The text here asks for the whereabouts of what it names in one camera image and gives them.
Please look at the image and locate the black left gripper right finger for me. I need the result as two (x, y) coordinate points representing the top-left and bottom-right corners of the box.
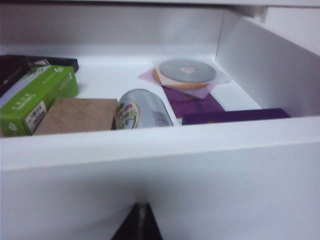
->
(143, 202), (163, 240)

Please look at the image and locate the black box with red print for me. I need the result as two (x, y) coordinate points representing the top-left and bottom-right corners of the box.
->
(0, 54), (31, 98)

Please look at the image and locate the silver Yanjing beer can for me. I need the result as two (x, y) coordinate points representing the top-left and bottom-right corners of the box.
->
(113, 88), (175, 131)

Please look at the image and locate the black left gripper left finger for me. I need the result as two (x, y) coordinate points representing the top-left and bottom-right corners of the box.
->
(111, 202), (143, 240)

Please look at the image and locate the white cabinet drawer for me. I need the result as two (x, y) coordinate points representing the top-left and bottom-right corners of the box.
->
(0, 2), (320, 240)

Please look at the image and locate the light wooden block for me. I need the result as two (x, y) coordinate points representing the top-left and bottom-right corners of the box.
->
(33, 98), (118, 136)

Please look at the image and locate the disc in clear sleeve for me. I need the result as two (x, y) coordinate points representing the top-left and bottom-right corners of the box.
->
(152, 59), (217, 90)

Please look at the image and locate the green cardboard box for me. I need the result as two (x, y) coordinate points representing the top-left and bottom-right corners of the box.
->
(0, 64), (79, 137)

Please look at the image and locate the purple paper booklet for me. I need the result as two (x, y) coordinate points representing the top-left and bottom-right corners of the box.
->
(162, 84), (227, 118)

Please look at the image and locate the dark purple long box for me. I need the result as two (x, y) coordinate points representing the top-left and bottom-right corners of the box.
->
(181, 108), (291, 126)

